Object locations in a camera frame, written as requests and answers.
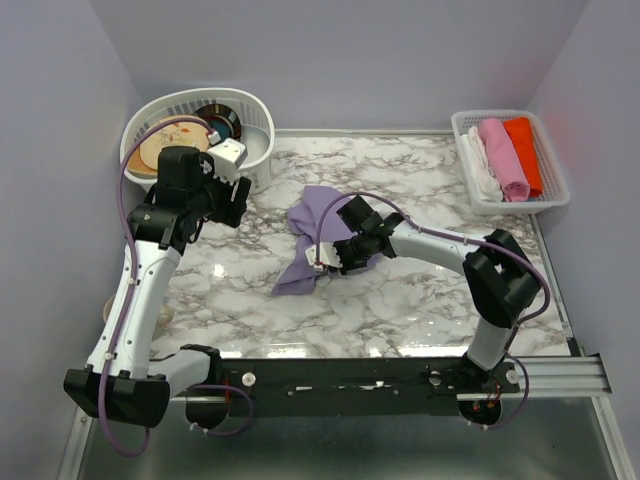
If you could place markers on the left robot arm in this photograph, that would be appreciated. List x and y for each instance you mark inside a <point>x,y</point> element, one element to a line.
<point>119,382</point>

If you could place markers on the dark teal plate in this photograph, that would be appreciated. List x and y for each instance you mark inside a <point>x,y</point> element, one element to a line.
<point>222,127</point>

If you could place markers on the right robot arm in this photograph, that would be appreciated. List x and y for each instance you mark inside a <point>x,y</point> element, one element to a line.
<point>505,287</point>

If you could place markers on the purple t shirt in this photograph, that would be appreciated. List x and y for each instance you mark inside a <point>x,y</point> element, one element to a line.
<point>299,278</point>

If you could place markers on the white oval dish basket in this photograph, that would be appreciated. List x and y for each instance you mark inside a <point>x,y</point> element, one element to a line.
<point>257,127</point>

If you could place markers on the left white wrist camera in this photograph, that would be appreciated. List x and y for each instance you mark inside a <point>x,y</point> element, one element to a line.
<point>228,156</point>

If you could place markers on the orange leaf shaped plate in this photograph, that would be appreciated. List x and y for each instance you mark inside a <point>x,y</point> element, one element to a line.
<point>137,167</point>

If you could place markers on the pink rolled t shirt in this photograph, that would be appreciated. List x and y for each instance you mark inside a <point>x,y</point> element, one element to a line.
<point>504,161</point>

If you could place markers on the black rimmed plate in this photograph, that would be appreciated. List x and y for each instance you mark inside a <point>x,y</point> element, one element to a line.
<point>216,110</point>

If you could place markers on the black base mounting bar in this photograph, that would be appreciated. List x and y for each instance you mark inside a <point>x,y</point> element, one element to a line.
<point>354,387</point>

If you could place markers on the orange rolled t shirt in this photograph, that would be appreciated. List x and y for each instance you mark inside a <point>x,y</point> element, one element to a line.
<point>521,134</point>

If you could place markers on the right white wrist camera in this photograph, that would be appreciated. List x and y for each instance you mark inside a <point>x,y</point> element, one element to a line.
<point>323,257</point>

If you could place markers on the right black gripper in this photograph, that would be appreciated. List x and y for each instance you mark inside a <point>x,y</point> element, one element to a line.
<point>346,267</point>

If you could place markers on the white rolled t shirt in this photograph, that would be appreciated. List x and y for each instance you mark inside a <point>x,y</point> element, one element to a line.
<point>481,172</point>

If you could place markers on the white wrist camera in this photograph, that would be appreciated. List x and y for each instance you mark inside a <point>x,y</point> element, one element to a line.
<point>228,156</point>
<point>323,257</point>

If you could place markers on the beige cup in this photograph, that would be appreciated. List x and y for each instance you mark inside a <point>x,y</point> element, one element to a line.
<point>107,309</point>

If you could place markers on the beige floral plate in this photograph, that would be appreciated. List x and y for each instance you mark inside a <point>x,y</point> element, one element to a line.
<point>178,133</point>

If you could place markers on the white rectangular tray basket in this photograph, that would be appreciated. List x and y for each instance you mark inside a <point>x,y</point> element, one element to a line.
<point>555,192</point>

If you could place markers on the aluminium rail frame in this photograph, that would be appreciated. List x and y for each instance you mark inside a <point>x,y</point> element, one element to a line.
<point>566,377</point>

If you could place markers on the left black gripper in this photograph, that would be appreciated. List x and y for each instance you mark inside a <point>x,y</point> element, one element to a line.
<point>231,212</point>

